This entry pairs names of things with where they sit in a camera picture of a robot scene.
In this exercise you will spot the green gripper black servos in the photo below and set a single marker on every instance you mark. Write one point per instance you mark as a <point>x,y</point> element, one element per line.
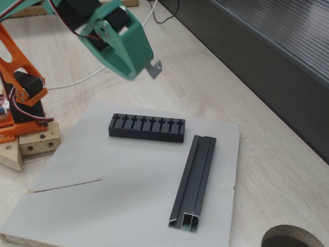
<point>134,45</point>

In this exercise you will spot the small metal bracket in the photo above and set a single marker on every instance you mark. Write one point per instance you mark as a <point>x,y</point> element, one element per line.
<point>155,69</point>

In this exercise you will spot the black slotted holder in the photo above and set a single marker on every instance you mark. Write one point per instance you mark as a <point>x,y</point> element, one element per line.
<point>144,135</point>

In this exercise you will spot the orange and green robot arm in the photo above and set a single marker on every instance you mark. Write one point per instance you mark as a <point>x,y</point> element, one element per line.
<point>15,59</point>

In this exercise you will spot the wooden block with screws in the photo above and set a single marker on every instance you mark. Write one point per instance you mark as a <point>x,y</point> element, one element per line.
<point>38,144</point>

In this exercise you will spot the small pink circuit board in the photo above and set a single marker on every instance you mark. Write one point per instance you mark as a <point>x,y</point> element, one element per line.
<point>3,105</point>

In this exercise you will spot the grey board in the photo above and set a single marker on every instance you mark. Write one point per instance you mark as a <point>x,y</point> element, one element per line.
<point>115,193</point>

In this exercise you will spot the triangular wooden wedge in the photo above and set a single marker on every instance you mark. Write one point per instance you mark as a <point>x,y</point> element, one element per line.
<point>10,157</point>

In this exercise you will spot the ribbed translucent window panel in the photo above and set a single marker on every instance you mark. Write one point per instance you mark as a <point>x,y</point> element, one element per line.
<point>295,23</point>

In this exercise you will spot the dark grey window frame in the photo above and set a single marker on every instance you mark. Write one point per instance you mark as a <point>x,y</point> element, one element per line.
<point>257,64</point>

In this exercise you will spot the dark aluminium profile rail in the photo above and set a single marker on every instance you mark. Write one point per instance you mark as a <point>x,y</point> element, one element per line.
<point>196,180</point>

